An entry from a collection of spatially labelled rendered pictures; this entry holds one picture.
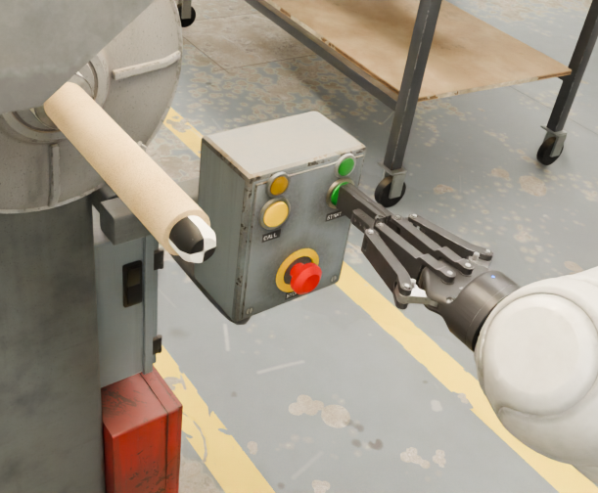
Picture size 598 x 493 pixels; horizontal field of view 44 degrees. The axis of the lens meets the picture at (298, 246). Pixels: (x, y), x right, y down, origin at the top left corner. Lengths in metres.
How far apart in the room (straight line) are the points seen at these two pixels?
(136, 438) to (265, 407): 0.87
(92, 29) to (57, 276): 0.67
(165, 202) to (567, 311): 0.24
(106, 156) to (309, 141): 0.37
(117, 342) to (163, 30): 0.56
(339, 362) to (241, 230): 1.40
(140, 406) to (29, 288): 0.34
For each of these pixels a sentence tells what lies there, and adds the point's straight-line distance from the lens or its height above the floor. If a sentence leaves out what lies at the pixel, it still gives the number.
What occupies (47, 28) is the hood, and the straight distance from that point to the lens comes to 0.27.
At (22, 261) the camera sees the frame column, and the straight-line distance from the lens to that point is 0.90.
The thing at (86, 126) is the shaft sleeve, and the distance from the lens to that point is 0.53.
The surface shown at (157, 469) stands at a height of 0.49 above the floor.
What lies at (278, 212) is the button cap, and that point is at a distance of 0.79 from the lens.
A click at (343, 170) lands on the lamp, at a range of 0.81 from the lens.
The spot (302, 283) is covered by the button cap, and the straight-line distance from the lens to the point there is 0.84.
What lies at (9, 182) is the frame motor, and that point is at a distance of 0.65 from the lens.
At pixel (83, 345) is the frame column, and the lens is 1.02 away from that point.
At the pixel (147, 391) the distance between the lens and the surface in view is 1.20.
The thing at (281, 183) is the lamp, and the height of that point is 1.11.
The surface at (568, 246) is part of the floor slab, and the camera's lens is 2.92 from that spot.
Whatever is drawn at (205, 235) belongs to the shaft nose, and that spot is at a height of 1.26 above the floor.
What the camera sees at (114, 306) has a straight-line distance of 1.05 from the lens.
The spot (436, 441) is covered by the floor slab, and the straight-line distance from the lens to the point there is 2.04.
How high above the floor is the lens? 1.52
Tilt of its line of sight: 37 degrees down
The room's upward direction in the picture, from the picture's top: 9 degrees clockwise
